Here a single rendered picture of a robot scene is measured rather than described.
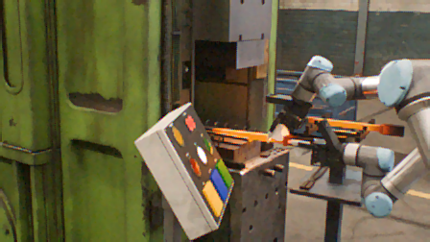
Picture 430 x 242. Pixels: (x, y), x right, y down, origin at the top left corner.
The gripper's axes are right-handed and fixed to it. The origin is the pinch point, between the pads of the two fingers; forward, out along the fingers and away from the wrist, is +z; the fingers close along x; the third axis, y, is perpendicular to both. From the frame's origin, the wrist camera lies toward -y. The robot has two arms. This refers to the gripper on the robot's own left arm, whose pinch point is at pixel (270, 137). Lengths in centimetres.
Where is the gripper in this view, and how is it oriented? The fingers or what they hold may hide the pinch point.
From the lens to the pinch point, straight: 188.2
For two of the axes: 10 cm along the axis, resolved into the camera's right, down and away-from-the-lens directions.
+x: 5.7, -1.7, 8.1
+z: -4.2, 7.9, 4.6
